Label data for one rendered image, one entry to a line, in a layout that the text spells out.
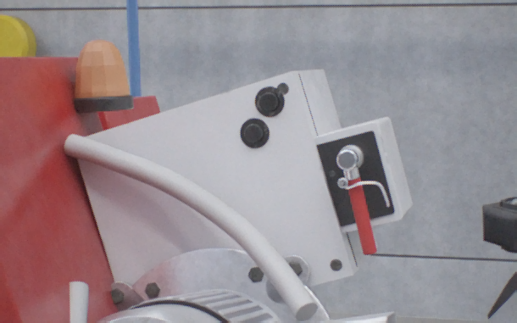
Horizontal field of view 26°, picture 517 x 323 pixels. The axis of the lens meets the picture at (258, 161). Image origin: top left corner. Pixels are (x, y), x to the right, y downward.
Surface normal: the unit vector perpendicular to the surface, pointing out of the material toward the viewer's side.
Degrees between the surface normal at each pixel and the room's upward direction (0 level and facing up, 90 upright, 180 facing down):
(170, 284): 81
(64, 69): 70
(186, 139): 90
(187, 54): 90
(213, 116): 90
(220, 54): 90
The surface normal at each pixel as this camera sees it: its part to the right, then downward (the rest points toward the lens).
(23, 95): 0.91, -0.32
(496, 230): -0.88, 0.14
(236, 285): -0.22, -0.07
